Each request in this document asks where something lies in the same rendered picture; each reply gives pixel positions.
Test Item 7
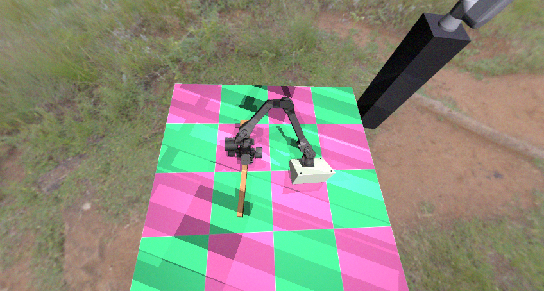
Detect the wooden plank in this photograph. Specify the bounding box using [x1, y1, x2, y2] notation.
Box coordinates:
[237, 165, 248, 217]

